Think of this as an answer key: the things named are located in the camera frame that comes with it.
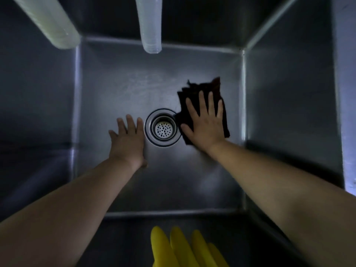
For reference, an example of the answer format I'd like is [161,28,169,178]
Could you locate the person's left forearm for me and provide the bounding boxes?
[0,157,139,267]

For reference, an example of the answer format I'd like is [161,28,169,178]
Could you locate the person's left hand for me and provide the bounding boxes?
[108,114,148,172]

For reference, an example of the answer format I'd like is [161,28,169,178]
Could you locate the person's right hand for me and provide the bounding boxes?
[180,90,226,154]

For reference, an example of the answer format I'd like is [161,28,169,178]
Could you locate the person's right forearm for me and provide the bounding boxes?
[207,139,356,267]

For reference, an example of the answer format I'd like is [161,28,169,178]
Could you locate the stainless steel sink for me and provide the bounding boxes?
[0,0,356,267]

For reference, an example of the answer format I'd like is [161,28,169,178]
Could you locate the yellow rubber glove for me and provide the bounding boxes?
[150,225,230,267]

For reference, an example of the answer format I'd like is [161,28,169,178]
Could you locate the cream faucet hose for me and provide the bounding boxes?
[11,0,82,50]
[135,0,163,54]

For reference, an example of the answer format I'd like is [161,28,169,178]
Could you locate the round metal drain strainer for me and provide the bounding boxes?
[144,108,182,148]

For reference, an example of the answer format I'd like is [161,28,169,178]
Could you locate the dark cleaning cloth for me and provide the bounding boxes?
[174,77,231,146]

